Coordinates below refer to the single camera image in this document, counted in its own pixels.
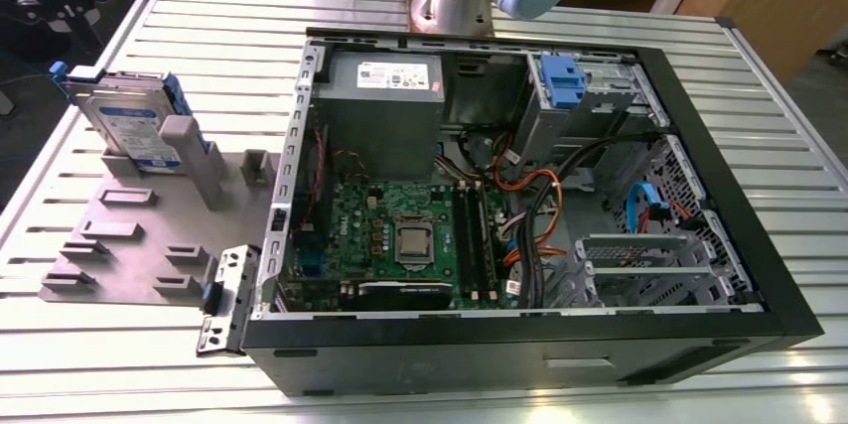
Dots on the metal disk bay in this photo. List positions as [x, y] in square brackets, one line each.
[643, 271]

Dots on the grey parts rack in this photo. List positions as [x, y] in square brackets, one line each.
[165, 225]

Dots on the blue drive cage latch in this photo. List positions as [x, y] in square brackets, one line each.
[561, 81]

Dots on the green motherboard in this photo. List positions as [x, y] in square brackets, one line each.
[371, 265]

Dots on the hard disk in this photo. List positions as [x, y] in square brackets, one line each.
[132, 131]

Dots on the black RAM slot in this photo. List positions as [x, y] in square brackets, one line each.
[469, 245]
[487, 245]

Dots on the silver CPU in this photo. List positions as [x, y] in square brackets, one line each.
[413, 241]

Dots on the grey power supply unit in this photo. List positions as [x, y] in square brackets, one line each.
[377, 136]

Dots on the metal optical drive cage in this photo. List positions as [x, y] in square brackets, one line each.
[563, 131]

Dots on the CPU socket metal frame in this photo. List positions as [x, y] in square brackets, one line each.
[415, 263]

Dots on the black graphics card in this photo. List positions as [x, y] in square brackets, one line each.
[397, 295]

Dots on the metal card retention bracket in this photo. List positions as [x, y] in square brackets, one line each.
[232, 265]

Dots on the black open PC case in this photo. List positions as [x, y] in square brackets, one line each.
[464, 344]

